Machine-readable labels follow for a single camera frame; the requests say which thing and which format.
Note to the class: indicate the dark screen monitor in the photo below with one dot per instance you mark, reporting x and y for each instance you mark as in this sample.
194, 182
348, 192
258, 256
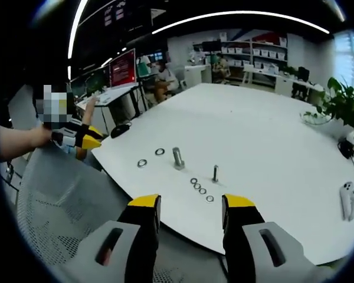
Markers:
91, 82

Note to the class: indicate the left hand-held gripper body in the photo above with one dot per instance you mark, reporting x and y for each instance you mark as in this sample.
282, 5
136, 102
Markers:
65, 138

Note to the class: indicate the red screen monitor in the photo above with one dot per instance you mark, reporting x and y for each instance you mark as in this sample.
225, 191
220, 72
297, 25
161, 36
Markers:
122, 69

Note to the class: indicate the small metal washer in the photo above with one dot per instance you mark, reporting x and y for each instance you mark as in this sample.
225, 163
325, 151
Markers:
202, 191
210, 198
197, 186
193, 180

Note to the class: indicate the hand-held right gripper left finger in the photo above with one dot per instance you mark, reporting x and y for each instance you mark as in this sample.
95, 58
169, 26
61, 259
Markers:
141, 236

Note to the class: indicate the large metal washer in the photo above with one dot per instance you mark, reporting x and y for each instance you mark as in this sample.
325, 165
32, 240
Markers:
159, 151
142, 163

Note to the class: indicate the curved ceiling light strip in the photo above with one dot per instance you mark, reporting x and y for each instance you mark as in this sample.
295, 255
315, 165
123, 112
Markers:
75, 32
239, 17

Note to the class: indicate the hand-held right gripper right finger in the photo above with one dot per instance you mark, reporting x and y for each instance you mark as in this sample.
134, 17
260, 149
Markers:
239, 236

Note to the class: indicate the green potted plant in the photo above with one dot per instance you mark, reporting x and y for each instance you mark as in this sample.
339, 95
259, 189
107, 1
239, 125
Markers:
340, 103

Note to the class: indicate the grey mesh chair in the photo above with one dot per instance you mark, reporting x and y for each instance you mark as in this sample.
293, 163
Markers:
62, 191

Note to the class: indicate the white shelf with bins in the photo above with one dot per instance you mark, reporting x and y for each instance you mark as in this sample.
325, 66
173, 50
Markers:
253, 54

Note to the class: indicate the black computer mouse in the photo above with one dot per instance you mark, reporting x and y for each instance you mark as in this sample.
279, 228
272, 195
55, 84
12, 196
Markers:
120, 130

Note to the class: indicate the small threaded stud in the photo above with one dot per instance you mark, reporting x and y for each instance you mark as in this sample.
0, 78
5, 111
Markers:
215, 174

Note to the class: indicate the large threaded stud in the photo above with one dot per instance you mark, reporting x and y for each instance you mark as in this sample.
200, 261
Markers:
178, 160

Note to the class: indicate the white office desk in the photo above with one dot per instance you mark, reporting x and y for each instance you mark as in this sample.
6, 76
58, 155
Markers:
115, 94

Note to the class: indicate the black power plug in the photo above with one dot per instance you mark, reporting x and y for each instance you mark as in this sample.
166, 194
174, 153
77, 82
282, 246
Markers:
345, 148

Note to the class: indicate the white handheld controller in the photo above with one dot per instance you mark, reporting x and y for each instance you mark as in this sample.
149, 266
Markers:
348, 200

